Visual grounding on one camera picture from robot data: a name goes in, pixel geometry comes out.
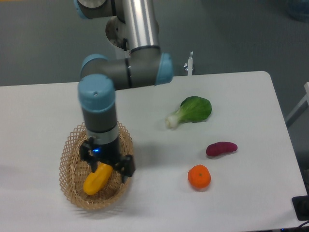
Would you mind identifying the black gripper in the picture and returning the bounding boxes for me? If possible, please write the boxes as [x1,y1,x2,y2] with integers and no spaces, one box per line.
[80,137,135,184]

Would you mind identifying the yellow orange mango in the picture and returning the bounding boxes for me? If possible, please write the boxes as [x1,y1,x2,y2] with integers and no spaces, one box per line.
[83,163,113,195]

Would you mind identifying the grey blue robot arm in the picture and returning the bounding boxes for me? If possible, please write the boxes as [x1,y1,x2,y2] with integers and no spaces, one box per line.
[74,0,173,182]

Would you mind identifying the woven wicker basket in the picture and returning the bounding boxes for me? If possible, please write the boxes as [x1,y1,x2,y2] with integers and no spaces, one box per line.
[59,123,131,210]

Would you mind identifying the orange tangerine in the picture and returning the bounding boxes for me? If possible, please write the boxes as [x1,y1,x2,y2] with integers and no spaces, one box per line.
[187,164,211,189]

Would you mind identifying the green bok choy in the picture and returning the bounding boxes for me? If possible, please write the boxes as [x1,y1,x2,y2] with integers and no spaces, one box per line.
[165,96,212,129]

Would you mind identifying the purple sweet potato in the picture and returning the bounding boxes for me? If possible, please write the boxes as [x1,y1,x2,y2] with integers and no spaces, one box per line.
[206,142,238,157]

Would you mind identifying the black device at edge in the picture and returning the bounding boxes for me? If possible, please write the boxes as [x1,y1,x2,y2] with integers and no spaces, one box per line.
[292,195,309,221]

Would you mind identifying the blue water jug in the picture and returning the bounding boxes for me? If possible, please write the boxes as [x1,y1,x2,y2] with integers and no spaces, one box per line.
[286,0,309,23]

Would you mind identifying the white frame at right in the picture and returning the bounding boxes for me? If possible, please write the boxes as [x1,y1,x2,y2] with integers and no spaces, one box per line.
[285,82,309,128]

